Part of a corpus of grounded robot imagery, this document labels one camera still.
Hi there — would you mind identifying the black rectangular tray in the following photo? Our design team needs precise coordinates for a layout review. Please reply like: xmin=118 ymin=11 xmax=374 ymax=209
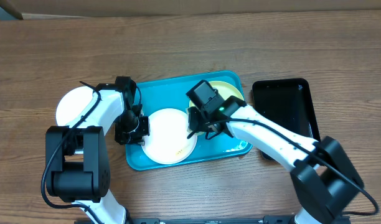
xmin=252 ymin=78 xmax=321 ymax=141

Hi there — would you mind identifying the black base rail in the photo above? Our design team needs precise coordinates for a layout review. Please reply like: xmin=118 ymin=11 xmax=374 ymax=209
xmin=75 ymin=215 xmax=352 ymax=224

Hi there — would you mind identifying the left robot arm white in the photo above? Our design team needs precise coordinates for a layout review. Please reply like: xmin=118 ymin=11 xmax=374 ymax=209
xmin=40 ymin=79 xmax=149 ymax=223

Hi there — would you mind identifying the yellow-green plate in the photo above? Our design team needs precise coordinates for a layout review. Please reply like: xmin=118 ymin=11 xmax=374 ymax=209
xmin=187 ymin=81 xmax=244 ymax=135

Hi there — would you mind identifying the white plate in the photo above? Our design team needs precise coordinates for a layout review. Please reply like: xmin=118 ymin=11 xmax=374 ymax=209
xmin=142 ymin=108 xmax=197 ymax=165
xmin=55 ymin=86 xmax=93 ymax=126

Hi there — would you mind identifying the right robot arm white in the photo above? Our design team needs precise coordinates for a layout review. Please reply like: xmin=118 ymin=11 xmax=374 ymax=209
xmin=190 ymin=95 xmax=364 ymax=223

